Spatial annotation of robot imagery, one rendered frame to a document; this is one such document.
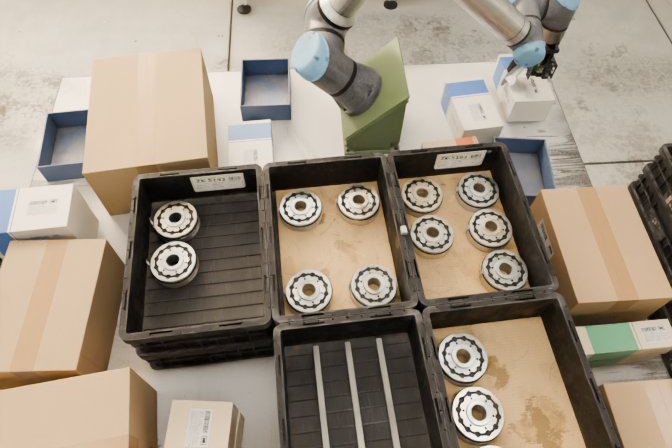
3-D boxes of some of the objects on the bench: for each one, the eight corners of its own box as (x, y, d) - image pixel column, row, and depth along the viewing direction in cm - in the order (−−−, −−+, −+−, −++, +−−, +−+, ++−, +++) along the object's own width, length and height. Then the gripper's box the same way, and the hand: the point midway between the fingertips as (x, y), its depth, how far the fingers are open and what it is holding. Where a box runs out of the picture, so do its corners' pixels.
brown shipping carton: (41, 269, 136) (10, 240, 123) (128, 268, 137) (106, 238, 123) (4, 391, 120) (-36, 373, 107) (103, 389, 121) (75, 370, 107)
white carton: (491, 75, 174) (499, 54, 167) (527, 74, 175) (536, 53, 167) (506, 122, 163) (515, 101, 156) (544, 120, 164) (555, 100, 156)
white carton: (439, 101, 170) (444, 80, 163) (475, 96, 171) (482, 76, 164) (457, 150, 159) (463, 130, 152) (495, 145, 161) (504, 125, 153)
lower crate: (159, 223, 144) (146, 199, 134) (270, 212, 147) (266, 188, 136) (150, 373, 123) (134, 358, 113) (280, 357, 125) (276, 341, 115)
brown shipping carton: (520, 221, 146) (540, 189, 133) (598, 217, 147) (626, 185, 134) (552, 327, 130) (578, 303, 117) (639, 322, 131) (675, 297, 118)
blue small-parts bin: (487, 151, 159) (493, 136, 153) (537, 153, 159) (545, 138, 153) (495, 208, 148) (502, 194, 143) (549, 210, 148) (558, 197, 142)
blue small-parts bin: (244, 75, 175) (241, 59, 169) (290, 73, 176) (289, 57, 170) (242, 121, 164) (239, 106, 158) (291, 120, 165) (290, 104, 159)
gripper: (518, 50, 143) (497, 101, 159) (588, 47, 144) (561, 99, 160) (510, 28, 147) (491, 80, 164) (578, 26, 148) (552, 78, 165)
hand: (523, 82), depth 164 cm, fingers closed on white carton, 13 cm apart
